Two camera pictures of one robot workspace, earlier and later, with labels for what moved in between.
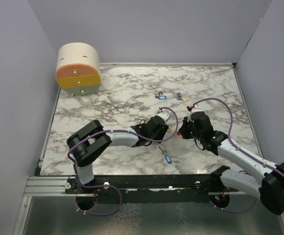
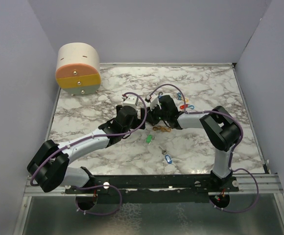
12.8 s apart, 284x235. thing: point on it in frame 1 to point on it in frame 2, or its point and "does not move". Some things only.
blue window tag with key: x=167 y=156 does not move
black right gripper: x=186 y=121 to x=150 y=115
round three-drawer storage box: x=78 y=71 does not move
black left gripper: x=161 y=133 to x=138 y=122
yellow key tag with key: x=184 y=99 does not move
